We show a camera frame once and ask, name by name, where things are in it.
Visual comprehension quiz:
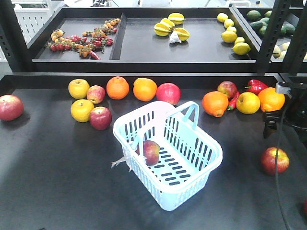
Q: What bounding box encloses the white garlic bulb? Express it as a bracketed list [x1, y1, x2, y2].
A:
[169, 31, 182, 44]

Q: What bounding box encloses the red chili pepper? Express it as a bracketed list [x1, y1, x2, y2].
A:
[227, 91, 240, 111]

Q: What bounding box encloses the red apple beside yellow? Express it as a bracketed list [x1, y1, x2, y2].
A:
[89, 106, 112, 130]

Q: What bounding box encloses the orange fruit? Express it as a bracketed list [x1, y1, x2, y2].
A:
[258, 87, 285, 112]
[133, 78, 158, 102]
[106, 76, 130, 100]
[202, 91, 228, 117]

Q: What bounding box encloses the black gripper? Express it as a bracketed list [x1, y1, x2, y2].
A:
[262, 93, 307, 144]

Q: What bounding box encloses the black upper fruit shelf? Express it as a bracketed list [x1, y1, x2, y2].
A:
[26, 6, 307, 72]

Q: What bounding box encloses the orange fruit right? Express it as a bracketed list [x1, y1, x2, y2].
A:
[258, 87, 285, 112]

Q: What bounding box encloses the bright red apple centre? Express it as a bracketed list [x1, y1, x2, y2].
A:
[156, 83, 181, 105]

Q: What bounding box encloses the yellow apple front left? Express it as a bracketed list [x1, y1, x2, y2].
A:
[71, 99, 94, 123]

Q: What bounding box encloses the small red apple left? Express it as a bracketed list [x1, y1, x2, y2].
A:
[86, 85, 106, 104]

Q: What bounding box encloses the orange fruit centre left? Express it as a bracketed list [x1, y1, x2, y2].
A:
[106, 76, 130, 100]

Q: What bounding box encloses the yellow apple back left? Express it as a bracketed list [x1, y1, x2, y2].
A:
[68, 79, 90, 99]

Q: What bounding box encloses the red bell pepper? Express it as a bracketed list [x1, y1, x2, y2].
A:
[245, 79, 268, 95]

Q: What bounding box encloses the red apple behind orange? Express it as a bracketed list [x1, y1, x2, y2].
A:
[217, 81, 238, 100]

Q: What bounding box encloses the light blue plastic basket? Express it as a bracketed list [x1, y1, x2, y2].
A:
[113, 101, 223, 211]

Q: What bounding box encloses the cherry tomato vine pile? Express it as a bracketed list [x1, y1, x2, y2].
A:
[46, 18, 120, 60]

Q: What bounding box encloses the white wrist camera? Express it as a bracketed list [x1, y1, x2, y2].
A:
[275, 81, 307, 96]

